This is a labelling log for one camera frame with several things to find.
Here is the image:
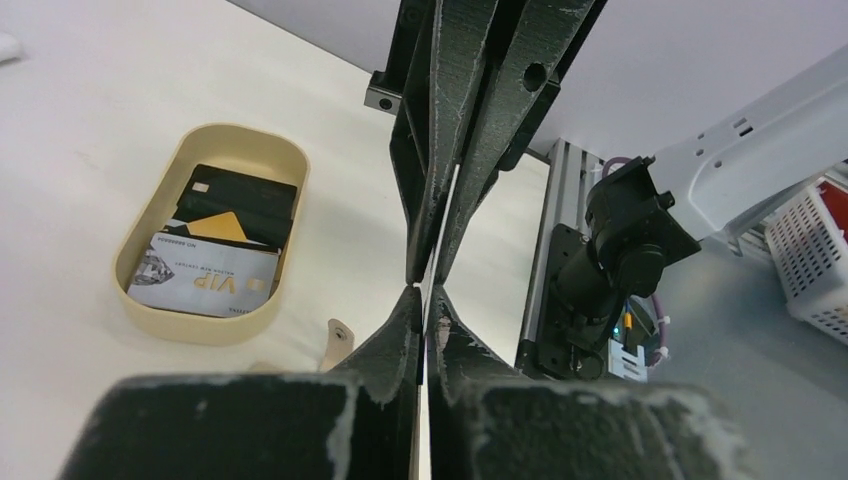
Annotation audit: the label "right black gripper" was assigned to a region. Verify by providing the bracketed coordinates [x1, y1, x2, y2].
[367, 1, 605, 283]

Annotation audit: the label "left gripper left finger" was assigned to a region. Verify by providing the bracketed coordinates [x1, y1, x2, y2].
[332, 286, 423, 479]

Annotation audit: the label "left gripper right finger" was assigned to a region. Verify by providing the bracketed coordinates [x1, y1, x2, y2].
[444, 299, 519, 479]

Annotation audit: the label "beige card holder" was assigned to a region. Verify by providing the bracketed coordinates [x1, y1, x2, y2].
[247, 318, 355, 374]

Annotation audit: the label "beige oval tray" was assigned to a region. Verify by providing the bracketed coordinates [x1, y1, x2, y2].
[114, 124, 309, 346]

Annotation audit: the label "black VIP card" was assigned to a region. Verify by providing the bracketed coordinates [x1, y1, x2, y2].
[421, 167, 463, 479]

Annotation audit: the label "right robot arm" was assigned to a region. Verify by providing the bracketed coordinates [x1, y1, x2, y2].
[371, 1, 847, 377]

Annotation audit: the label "silver VIP card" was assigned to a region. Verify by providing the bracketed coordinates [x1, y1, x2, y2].
[127, 232, 280, 318]

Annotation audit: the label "black cards in tray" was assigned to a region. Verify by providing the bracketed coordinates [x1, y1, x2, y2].
[174, 164, 298, 248]

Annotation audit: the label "white plastic basket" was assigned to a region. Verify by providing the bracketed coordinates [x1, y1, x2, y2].
[765, 177, 847, 345]

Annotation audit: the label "white crumpled cloth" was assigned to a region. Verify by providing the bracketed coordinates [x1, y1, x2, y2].
[0, 31, 25, 64]

